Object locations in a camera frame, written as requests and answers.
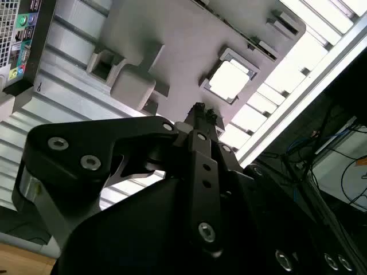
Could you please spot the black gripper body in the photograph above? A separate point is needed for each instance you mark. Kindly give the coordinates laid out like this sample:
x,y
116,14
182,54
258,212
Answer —
x,y
143,229

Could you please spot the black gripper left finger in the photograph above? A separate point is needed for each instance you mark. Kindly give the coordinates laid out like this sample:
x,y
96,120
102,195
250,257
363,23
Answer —
x,y
86,143

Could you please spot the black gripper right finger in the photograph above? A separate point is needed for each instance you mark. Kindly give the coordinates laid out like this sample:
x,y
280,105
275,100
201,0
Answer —
x,y
228,160

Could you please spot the silver square CPU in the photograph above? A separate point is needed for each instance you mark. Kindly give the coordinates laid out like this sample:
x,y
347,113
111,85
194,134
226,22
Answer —
x,y
228,78

